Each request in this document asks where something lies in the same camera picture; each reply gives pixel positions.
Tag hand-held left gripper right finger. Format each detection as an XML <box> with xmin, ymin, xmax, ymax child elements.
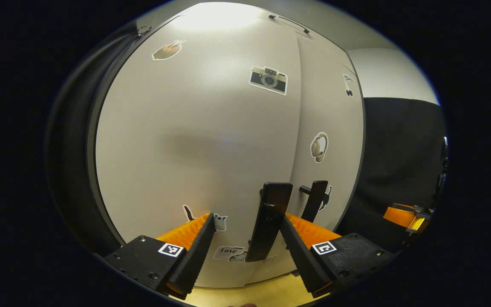
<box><xmin>280</xmin><ymin>213</ymin><xmax>398</xmax><ymax>298</ymax></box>

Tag black backdrop cloth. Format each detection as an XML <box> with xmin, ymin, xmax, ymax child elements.
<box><xmin>338</xmin><ymin>97</ymin><xmax>448</xmax><ymax>253</ymax></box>

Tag white door with camera sticker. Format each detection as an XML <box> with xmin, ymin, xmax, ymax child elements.
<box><xmin>95</xmin><ymin>4</ymin><xmax>304</xmax><ymax>289</ymax></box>

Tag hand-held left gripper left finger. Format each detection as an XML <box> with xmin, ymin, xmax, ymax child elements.
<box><xmin>104</xmin><ymin>212</ymin><xmax>217</xmax><ymax>300</ymax></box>

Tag black door handle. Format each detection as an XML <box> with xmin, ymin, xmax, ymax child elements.
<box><xmin>245</xmin><ymin>182</ymin><xmax>293</xmax><ymax>263</ymax></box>
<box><xmin>299</xmin><ymin>180</ymin><xmax>329</xmax><ymax>223</ymax></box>

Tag metal drawer handle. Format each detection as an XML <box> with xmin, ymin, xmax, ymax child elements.
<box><xmin>269</xmin><ymin>14</ymin><xmax>310</xmax><ymax>34</ymax></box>

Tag white shoe cabinet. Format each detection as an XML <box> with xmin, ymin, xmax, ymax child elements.
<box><xmin>85</xmin><ymin>1</ymin><xmax>368</xmax><ymax>289</ymax></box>

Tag white cabinet drawer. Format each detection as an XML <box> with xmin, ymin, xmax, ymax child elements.
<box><xmin>182</xmin><ymin>2</ymin><xmax>348</xmax><ymax>54</ymax></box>

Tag white door with headphone sticker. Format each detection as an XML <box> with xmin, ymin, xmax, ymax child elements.
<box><xmin>287</xmin><ymin>33</ymin><xmax>366</xmax><ymax>274</ymax></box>

